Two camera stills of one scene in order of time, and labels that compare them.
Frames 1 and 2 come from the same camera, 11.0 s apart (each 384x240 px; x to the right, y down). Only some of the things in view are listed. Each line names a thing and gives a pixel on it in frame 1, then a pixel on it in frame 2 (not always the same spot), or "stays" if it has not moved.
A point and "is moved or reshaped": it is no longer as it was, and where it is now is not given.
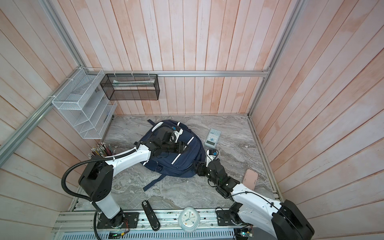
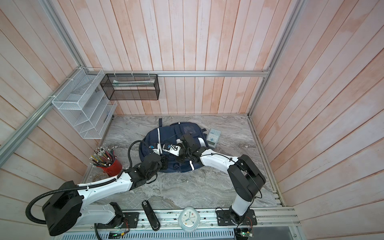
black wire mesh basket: x=131 y=86 stays
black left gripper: x=180 y=146 to x=164 y=162
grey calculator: x=212 y=138 stays
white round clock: x=189 y=219 stays
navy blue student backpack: x=184 y=164 is moved or reshaped
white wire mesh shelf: x=81 y=106 stays
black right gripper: x=201 y=166 to x=179 y=159
